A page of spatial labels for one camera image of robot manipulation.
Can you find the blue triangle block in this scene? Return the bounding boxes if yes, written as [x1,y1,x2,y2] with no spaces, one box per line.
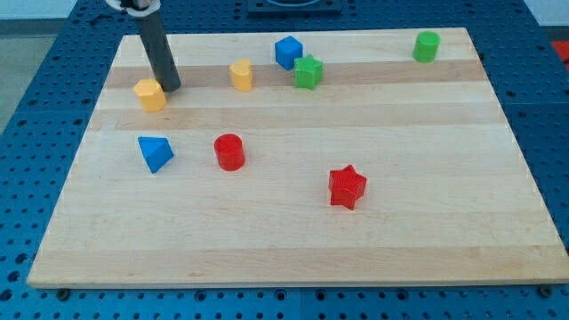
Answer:
[138,136,174,173]

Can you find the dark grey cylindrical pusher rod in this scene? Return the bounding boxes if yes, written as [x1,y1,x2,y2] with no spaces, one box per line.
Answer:
[135,12,181,92]

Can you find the yellow hexagon block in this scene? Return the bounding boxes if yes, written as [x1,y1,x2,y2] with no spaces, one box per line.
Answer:
[133,79,167,113]

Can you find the green star block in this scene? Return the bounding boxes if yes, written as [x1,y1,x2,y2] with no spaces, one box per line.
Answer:
[294,54,324,90]

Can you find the yellow heart block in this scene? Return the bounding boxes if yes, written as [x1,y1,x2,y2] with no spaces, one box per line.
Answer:
[229,59,253,92]

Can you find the blue cube block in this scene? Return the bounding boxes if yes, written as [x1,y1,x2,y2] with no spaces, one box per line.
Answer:
[275,36,303,70]

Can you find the green cylinder block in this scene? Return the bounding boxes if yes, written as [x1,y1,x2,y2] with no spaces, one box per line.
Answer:
[413,31,441,63]

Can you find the white round tool flange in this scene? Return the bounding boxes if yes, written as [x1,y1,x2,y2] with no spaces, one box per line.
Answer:
[105,0,161,18]

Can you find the red star block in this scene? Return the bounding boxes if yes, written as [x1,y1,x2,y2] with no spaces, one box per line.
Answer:
[328,164,367,211]

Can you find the wooden board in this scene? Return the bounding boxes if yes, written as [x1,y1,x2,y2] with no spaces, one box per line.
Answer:
[28,28,568,289]

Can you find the red cylinder block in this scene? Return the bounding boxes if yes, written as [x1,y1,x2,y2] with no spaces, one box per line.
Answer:
[213,133,245,172]

